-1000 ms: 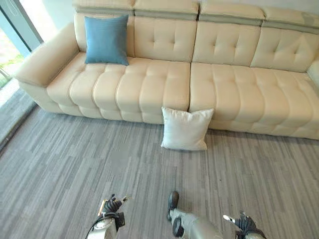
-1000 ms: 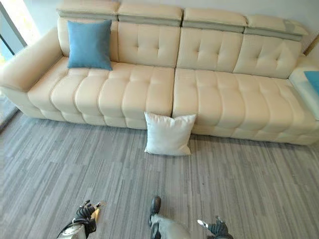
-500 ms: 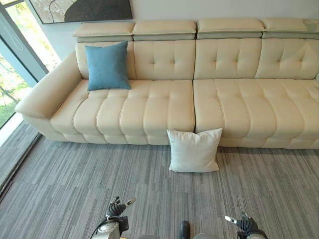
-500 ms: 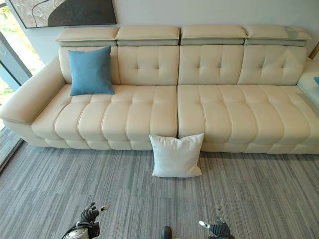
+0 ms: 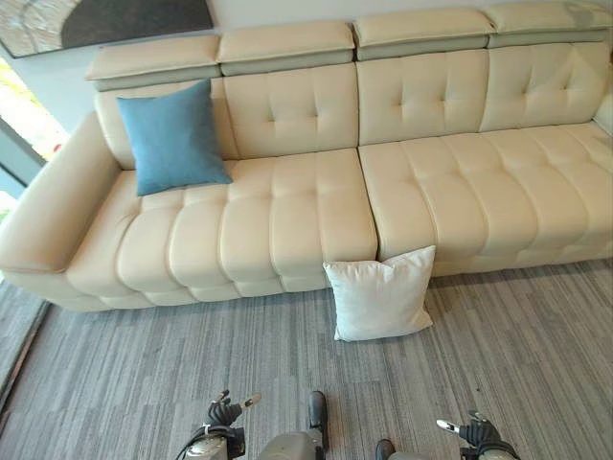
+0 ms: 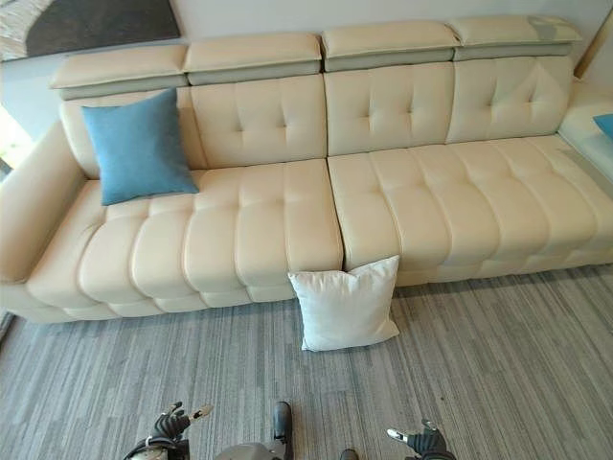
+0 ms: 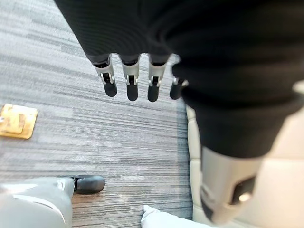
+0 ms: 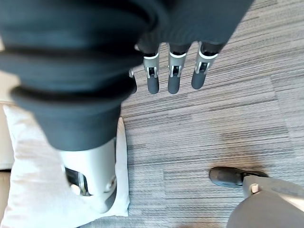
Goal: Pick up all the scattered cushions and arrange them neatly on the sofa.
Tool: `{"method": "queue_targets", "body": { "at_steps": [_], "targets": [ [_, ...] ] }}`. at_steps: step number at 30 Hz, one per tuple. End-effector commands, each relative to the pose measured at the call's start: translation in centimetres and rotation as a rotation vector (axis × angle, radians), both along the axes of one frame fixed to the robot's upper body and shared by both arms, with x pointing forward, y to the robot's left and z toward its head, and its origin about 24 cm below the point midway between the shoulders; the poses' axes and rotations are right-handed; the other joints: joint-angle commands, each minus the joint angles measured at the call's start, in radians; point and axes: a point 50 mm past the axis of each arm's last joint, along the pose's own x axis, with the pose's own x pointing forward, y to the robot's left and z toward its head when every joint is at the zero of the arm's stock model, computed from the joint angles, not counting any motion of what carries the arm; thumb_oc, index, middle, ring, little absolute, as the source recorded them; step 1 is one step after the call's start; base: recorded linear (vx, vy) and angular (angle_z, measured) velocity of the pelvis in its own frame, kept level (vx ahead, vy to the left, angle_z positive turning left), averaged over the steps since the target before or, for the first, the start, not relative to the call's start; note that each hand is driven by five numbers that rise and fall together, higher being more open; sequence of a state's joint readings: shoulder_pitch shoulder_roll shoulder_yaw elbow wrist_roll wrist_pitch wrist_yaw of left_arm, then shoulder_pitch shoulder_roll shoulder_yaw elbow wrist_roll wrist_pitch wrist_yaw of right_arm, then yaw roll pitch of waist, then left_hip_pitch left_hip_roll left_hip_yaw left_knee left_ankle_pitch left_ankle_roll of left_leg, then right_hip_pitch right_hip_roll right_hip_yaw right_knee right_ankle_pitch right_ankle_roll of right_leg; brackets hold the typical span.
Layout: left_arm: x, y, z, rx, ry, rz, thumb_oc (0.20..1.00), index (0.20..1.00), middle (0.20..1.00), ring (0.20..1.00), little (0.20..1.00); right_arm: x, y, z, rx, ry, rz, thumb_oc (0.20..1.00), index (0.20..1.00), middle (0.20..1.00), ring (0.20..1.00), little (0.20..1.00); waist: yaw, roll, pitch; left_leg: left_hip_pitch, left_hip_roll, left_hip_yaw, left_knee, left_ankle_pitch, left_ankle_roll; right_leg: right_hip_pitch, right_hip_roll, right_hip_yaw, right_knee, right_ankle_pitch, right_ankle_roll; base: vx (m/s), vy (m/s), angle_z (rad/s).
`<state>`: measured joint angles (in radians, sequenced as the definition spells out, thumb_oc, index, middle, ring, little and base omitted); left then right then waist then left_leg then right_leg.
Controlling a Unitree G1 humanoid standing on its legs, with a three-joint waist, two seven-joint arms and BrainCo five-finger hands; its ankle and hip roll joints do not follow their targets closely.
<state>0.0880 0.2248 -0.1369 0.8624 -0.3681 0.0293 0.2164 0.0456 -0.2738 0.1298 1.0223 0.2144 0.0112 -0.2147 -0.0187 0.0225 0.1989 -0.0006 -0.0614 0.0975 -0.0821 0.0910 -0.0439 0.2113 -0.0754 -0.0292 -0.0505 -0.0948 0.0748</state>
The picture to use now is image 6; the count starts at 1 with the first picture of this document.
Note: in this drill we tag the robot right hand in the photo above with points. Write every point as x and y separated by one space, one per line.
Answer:
421 438

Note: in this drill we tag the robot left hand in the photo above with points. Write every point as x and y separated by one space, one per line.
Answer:
173 421

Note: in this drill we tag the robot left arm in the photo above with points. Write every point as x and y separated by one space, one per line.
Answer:
151 449

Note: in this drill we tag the cream leather sofa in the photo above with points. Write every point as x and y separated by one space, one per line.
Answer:
297 191

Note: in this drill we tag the robot dark foot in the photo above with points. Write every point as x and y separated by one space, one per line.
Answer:
348 454

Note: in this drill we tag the robot silver body and legs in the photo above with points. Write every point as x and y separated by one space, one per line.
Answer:
256 448

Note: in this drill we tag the white square cushion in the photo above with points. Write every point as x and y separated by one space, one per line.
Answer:
342 302

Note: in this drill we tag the blue square cushion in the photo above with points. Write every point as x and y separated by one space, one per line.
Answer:
139 148

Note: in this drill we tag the blue cushion corner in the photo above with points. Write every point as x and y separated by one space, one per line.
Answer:
604 125

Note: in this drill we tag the dark abstract wall painting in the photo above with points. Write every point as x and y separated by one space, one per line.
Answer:
86 26

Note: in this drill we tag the light wooden frame strip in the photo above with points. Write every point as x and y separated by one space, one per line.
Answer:
590 50

